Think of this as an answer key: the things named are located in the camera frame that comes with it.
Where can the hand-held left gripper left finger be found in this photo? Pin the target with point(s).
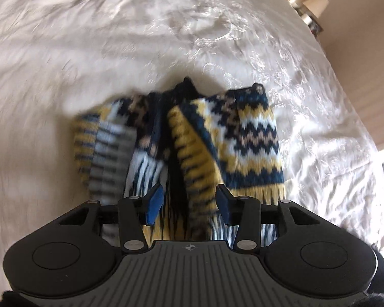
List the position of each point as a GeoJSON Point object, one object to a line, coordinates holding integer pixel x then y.
{"type": "Point", "coordinates": [154, 205]}

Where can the navy yellow patterned knit sweater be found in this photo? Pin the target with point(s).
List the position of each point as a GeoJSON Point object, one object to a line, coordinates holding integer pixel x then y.
{"type": "Point", "coordinates": [240, 140]}

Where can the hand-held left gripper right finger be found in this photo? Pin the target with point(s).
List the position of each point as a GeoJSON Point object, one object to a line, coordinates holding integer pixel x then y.
{"type": "Point", "coordinates": [224, 203]}

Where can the white embroidered bedspread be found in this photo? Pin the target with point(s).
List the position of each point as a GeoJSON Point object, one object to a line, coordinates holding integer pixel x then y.
{"type": "Point", "coordinates": [115, 38]}

